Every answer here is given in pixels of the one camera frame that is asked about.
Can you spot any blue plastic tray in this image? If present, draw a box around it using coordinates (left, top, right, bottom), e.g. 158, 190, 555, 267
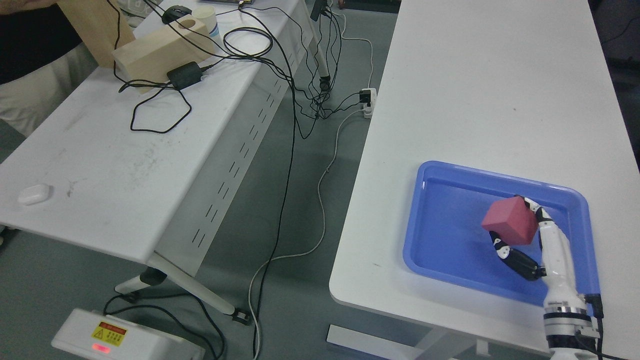
402, 161, 601, 306

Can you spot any person in black shirt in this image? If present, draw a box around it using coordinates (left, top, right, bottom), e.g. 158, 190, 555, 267
0, 0, 98, 137

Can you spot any white wall plug strip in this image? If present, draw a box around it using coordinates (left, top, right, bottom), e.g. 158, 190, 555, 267
358, 88, 378, 120

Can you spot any white perforated desk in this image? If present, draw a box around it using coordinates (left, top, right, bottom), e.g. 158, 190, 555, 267
0, 0, 313, 326

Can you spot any pink foam block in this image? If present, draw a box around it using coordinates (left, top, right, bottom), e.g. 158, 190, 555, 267
481, 196, 538, 246

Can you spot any paper cup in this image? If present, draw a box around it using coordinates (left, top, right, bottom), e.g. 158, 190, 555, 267
191, 5, 220, 40

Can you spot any white machine base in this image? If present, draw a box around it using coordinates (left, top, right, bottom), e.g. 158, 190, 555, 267
51, 308, 206, 360

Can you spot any wooden block with hole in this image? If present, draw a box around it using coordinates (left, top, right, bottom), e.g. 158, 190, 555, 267
112, 14, 221, 83

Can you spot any black computer mouse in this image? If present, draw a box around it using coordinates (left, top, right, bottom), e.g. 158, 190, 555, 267
161, 5, 193, 25

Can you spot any black power adapter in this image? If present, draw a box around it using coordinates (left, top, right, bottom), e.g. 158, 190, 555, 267
166, 61, 204, 91

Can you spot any black power cable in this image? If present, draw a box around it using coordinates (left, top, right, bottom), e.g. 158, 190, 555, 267
102, 0, 351, 360

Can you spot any white silver robot forearm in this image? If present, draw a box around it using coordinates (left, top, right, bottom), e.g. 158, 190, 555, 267
543, 293, 604, 360

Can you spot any white table with leg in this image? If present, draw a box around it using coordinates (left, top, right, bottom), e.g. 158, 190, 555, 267
327, 0, 639, 360

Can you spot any grey cable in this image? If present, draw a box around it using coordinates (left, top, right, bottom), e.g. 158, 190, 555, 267
248, 107, 371, 360

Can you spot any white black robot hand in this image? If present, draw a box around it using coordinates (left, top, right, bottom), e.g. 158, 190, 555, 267
489, 194, 587, 314

